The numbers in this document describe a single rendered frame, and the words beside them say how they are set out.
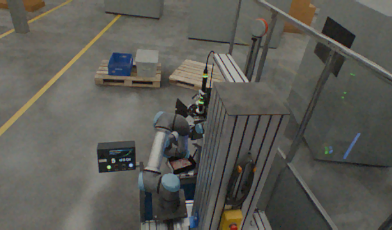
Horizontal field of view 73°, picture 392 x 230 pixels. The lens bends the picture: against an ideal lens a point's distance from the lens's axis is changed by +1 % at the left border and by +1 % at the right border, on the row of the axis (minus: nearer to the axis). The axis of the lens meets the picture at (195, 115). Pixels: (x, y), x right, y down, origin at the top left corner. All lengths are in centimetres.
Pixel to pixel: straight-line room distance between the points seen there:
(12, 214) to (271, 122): 289
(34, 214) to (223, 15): 621
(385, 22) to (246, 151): 263
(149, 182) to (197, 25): 633
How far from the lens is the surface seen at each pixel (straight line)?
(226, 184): 122
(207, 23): 766
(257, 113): 100
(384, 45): 357
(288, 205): 257
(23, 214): 338
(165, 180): 170
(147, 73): 519
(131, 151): 195
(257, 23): 260
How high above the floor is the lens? 255
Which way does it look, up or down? 35 degrees down
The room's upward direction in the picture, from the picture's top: 8 degrees clockwise
